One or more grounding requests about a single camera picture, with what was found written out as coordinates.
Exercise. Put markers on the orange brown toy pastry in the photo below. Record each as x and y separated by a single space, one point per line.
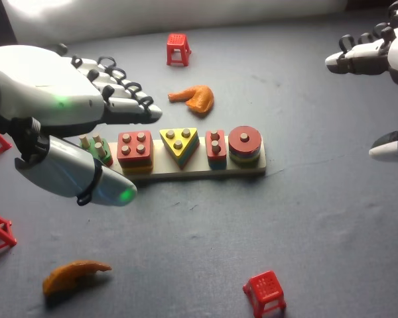
69 275

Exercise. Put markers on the orange toy chicken drumstick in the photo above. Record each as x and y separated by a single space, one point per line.
199 99

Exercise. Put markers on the green block stack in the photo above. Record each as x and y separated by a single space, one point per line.
106 158

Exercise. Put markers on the white curtain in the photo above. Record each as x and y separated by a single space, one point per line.
152 13

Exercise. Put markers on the grey table cloth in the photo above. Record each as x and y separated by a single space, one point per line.
219 238

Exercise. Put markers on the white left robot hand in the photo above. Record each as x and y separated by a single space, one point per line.
43 86

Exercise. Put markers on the red square block stack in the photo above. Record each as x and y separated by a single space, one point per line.
133 143

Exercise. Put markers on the yellow triangular block stack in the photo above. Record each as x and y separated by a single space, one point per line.
187 152

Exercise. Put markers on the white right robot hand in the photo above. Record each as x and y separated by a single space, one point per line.
368 54

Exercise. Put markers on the wooden shape sorter board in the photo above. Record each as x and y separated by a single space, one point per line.
199 170

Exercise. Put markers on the red rectangular block stack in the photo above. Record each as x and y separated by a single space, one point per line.
215 160

